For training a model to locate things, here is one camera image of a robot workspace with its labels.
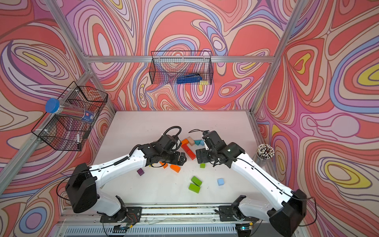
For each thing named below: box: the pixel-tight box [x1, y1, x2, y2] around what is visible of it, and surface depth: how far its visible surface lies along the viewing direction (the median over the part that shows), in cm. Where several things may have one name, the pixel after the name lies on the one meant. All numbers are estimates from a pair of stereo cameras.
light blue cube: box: [217, 178, 225, 186], surface depth 86 cm
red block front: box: [186, 149, 197, 160], surface depth 95 cm
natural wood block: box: [187, 136, 195, 147], surface depth 101 cm
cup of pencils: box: [256, 143, 275, 167], surface depth 78 cm
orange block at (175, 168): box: [169, 164, 181, 173], surface depth 90 cm
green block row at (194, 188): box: [188, 182, 201, 194], surface depth 82 cm
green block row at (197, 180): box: [190, 175, 203, 187], surface depth 85 cm
